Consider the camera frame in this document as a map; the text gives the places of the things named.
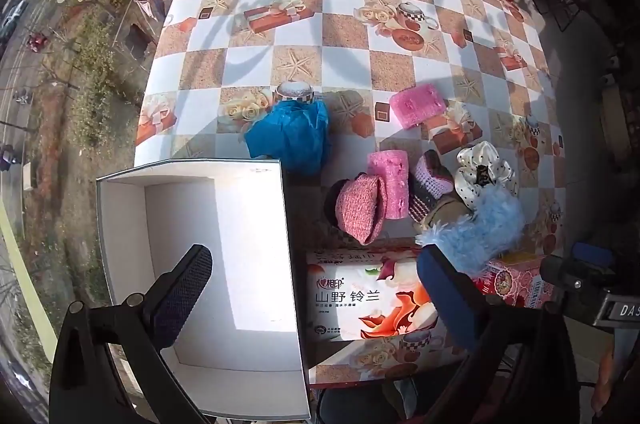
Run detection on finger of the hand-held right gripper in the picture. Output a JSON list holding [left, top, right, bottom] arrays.
[[571, 242, 615, 271]]

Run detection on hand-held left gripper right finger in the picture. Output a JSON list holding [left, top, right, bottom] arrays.
[[416, 246, 596, 424]]

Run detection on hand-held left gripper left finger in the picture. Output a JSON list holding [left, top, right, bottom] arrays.
[[48, 244, 216, 424]]

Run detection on white cardboard box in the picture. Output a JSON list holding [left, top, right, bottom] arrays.
[[96, 159, 312, 422]]

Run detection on striped knit sock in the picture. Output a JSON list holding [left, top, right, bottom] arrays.
[[407, 150, 456, 222]]

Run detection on pink foam sponge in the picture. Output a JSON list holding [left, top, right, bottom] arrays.
[[389, 80, 447, 130], [366, 149, 412, 221]]

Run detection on white polka dot scrunchie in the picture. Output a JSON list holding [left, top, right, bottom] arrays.
[[456, 141, 521, 210]]

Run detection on blue plastic bag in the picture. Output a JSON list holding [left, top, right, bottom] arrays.
[[243, 100, 333, 176]]

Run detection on red patterned carton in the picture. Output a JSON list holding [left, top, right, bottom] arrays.
[[472, 253, 556, 311]]

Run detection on light blue fluffy item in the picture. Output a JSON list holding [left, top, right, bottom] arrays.
[[415, 189, 526, 277]]

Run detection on beige plush item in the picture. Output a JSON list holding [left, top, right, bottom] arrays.
[[425, 194, 473, 235]]

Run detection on floral tissue pack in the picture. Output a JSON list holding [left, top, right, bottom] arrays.
[[306, 246, 448, 345]]

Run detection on pink knit hat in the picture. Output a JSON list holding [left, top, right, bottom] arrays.
[[324, 173, 388, 246]]

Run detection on person's legs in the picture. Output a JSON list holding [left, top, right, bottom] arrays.
[[317, 376, 451, 424]]

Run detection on checkered printed tablecloth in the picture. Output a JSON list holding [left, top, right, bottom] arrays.
[[134, 0, 568, 387]]

